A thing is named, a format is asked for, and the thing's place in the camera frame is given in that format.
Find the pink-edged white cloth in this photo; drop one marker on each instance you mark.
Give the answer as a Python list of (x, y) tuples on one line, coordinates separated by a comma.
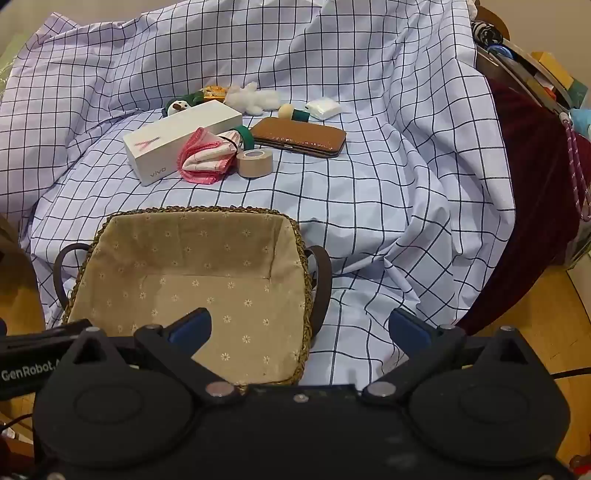
[(203, 159)]

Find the orange satin pouch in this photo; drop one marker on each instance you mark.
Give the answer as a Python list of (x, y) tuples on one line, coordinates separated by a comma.
[(213, 93)]

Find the yellow box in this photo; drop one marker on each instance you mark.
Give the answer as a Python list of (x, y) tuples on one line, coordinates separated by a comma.
[(551, 67)]

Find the black and white striped cloth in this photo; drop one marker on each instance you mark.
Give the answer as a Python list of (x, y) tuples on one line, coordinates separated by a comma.
[(485, 32)]

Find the white fluffy plush toy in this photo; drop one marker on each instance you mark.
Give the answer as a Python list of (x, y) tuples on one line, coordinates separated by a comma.
[(249, 98)]

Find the white cardboard phone box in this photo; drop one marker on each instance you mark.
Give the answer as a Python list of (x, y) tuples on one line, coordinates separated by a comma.
[(184, 134)]

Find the woven basket with fabric liner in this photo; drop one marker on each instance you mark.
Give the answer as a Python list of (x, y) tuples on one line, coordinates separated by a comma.
[(207, 295)]

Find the dark red velvet cloth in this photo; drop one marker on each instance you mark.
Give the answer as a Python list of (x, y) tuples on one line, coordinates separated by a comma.
[(531, 207)]

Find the beige tape roll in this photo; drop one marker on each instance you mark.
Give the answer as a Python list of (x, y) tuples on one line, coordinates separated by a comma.
[(254, 164)]

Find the blue plush toy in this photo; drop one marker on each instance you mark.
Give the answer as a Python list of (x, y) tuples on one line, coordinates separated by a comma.
[(582, 121)]

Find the pale green bag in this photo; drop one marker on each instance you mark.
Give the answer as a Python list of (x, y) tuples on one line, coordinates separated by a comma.
[(11, 60)]

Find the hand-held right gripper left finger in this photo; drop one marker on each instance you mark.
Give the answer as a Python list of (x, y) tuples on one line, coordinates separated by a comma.
[(189, 330)]

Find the white checked bed sheet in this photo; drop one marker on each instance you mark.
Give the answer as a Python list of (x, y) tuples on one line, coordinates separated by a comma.
[(369, 184)]

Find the small dark green block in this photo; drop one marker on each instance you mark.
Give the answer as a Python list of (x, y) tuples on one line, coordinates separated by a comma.
[(301, 115)]

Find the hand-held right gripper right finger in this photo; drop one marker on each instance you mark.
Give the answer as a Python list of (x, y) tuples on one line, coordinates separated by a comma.
[(411, 332)]

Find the brown leather case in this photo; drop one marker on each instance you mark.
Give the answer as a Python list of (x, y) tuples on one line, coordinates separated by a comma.
[(300, 136)]

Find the white plastic-wrapped packet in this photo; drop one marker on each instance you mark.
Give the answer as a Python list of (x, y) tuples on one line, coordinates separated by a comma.
[(323, 108)]

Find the dark green toy white face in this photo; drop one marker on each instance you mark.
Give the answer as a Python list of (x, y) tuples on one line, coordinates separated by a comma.
[(177, 107)]

